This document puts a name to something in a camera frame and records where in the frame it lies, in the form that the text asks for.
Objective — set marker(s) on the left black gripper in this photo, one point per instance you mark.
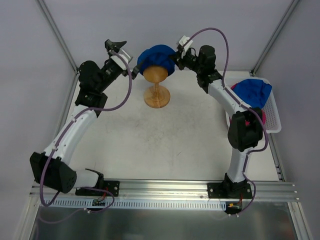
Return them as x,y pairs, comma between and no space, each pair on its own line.
111,72

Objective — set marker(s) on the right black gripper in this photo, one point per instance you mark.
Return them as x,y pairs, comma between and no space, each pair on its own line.
179,59

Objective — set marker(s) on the blue cap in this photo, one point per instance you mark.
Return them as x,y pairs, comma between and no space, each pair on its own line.
157,55
254,92

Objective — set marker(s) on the wooden hat stand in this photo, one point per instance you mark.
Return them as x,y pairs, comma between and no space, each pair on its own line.
156,96

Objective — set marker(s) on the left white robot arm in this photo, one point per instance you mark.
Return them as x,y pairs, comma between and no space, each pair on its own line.
51,168

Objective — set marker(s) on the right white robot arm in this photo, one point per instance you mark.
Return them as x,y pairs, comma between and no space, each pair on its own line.
246,128

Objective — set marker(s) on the white plastic basket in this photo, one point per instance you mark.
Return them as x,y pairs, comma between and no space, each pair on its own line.
272,118

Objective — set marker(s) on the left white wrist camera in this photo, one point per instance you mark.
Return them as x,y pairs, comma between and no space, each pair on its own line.
122,58

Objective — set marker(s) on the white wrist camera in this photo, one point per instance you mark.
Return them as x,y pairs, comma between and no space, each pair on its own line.
184,44
122,58

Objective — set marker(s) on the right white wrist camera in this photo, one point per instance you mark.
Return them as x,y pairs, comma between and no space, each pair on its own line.
184,44

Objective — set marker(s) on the right aluminium frame post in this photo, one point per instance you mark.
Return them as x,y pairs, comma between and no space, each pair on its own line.
274,36

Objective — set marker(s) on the aluminium frame post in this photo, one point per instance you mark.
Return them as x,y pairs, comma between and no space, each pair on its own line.
43,7
274,36

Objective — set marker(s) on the left aluminium frame post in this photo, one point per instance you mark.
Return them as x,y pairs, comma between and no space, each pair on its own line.
43,7

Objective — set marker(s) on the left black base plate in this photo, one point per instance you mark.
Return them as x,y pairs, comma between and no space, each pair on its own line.
112,186

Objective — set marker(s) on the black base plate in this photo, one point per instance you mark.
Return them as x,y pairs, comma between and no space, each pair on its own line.
112,186
229,190

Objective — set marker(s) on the aluminium mounting rail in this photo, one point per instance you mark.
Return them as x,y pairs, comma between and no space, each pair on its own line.
192,190

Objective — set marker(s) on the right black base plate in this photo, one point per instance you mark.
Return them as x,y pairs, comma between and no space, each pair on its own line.
229,190

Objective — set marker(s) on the white slotted cable duct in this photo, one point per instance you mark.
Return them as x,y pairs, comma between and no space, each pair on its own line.
144,204

